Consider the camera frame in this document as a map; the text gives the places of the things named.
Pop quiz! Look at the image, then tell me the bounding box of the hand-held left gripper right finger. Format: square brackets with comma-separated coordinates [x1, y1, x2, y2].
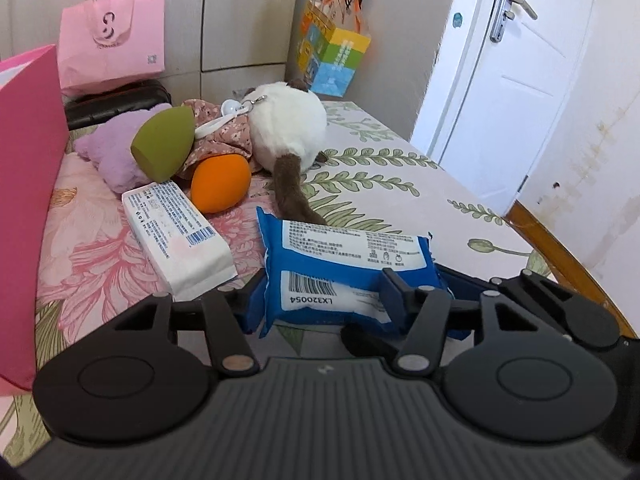
[381, 269, 541, 377]

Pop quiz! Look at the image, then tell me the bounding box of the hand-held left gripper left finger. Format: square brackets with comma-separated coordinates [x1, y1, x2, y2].
[114, 269, 268, 377]

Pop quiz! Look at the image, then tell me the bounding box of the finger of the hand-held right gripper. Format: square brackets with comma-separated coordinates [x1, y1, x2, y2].
[342, 324, 408, 359]
[434, 264, 622, 352]

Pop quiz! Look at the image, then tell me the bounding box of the blue wet wipes packet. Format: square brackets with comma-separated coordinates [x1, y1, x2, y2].
[256, 206, 448, 339]

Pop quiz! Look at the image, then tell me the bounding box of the pink floral cloth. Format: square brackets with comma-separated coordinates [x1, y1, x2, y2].
[172, 99, 256, 181]

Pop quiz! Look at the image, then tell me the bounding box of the white brown plush cat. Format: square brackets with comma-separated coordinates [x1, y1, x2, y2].
[247, 79, 331, 226]

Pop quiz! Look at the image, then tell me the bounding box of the white ball keychain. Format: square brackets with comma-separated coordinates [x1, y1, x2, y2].
[194, 95, 266, 140]

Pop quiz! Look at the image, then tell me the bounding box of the pink storage box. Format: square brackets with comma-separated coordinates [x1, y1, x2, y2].
[0, 44, 71, 397]

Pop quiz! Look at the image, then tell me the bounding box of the white tissue packet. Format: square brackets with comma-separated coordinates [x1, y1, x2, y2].
[121, 181, 239, 303]

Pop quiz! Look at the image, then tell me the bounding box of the floral bedsheet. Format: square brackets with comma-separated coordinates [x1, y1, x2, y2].
[0, 100, 556, 466]

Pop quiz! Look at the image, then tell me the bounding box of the orange makeup sponge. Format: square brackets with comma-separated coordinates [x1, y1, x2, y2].
[190, 154, 252, 214]

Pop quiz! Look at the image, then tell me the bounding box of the green makeup sponge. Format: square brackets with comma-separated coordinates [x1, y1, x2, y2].
[130, 105, 197, 183]

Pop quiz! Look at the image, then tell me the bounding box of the purple plush toy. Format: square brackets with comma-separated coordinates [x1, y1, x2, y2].
[74, 102, 176, 196]

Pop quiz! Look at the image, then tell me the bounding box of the white door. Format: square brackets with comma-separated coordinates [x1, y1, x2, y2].
[410, 0, 601, 216]

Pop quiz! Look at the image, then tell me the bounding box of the black case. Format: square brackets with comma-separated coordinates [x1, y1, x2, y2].
[64, 79, 173, 131]

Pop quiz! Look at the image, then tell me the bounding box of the colourful paper gift bag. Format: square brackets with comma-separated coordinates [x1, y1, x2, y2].
[295, 0, 372, 98]

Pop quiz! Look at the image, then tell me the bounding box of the pink paper bag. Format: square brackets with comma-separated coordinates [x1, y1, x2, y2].
[56, 0, 167, 96]

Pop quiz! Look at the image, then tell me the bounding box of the wooden bed frame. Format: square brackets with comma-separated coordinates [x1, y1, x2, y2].
[502, 200, 638, 339]

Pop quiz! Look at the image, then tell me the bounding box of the silver door handle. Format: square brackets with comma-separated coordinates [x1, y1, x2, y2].
[489, 0, 539, 43]

